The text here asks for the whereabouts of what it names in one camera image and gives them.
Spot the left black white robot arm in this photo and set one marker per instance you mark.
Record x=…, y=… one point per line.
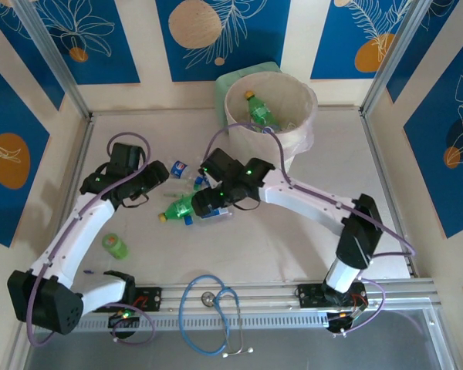
x=81, y=227

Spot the crushed clear blue-cap bottle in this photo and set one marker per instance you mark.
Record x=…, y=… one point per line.
x=198, y=179

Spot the aluminium table side rail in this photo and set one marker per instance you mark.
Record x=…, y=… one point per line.
x=375, y=150
x=81, y=154

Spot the aluminium frame post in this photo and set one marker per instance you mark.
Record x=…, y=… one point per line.
x=51, y=50
x=403, y=38

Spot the black connector module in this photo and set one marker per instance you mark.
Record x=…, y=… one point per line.
x=337, y=325
x=119, y=320

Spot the pale green plastic box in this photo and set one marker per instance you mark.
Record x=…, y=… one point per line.
x=224, y=100

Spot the blue stethoscope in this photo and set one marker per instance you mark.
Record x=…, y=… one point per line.
x=207, y=298

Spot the white ribbed waste bin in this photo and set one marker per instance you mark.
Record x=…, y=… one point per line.
x=251, y=146

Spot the green bottle yellow cap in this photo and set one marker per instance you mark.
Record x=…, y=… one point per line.
x=177, y=208
x=258, y=112

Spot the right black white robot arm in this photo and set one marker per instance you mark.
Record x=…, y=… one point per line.
x=305, y=196

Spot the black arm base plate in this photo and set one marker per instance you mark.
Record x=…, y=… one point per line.
x=306, y=294
x=154, y=298

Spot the clear bottle Pepsi label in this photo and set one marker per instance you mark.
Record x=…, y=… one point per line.
x=179, y=169

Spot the clear blue-label blue-cap bottle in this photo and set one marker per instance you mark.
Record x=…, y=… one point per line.
x=189, y=220

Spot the grey metal panel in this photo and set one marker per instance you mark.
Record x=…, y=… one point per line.
x=293, y=350

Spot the clear plastic bin liner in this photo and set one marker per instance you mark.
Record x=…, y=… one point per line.
x=278, y=92

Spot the small green jar orange label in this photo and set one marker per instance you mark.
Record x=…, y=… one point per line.
x=115, y=246

